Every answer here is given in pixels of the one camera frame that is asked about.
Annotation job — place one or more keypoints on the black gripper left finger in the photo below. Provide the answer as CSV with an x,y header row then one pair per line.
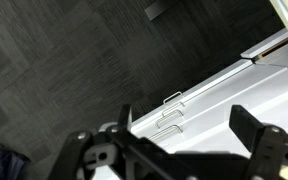
x,y
125,118

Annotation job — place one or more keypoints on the grey flat floor bar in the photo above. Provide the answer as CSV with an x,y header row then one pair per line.
x,y
160,8

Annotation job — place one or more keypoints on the dark blue fabric bag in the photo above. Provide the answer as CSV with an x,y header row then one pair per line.
x,y
4,163

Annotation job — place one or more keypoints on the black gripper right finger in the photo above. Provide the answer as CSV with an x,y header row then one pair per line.
x,y
245,126

